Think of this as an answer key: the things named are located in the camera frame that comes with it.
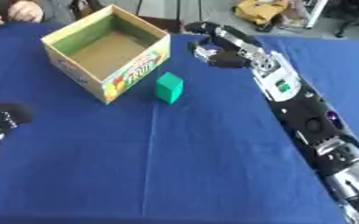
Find yellow bag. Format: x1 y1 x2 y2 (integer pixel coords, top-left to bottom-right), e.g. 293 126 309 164
231 0 292 25

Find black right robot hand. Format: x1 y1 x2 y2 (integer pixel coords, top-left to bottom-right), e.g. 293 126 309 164
184 21 271 69

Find tan cardboard box green inside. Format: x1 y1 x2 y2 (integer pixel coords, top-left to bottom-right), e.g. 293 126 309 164
39 3 172 105

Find green block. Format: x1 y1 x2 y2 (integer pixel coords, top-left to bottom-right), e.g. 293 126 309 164
153 72 185 105

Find black chair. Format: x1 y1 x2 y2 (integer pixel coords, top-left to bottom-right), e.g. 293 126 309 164
321 0 359 39

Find person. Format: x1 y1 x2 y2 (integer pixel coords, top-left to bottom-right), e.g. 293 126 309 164
0 0 108 27

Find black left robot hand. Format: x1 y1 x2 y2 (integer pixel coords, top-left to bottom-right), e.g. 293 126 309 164
0 98 36 173

